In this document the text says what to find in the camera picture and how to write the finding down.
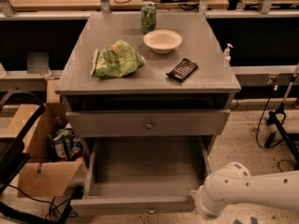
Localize grey drawer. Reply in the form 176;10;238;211
66;109;230;137
71;136;209;217

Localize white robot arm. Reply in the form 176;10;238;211
192;162;299;219

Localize grey top drawer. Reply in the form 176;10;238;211
66;109;230;137

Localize grey drawer cabinet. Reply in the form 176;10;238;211
55;12;242;161

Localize black snack bar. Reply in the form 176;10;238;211
166;58;198;82

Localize green chip bag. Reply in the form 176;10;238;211
91;39;146;78

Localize white bowl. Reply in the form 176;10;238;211
143;30;182;54

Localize white pump bottle right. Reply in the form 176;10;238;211
223;43;233;63

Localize snack bags in box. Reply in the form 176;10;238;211
47;129;83;161

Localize green soda can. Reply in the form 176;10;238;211
141;1;156;34

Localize black tripod stand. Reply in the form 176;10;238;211
266;64;299;162

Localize cardboard box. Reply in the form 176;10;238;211
4;103;82;197

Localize black floor cable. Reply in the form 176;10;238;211
255;83;284;149

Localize black chair frame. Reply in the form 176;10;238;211
0;89;83;224

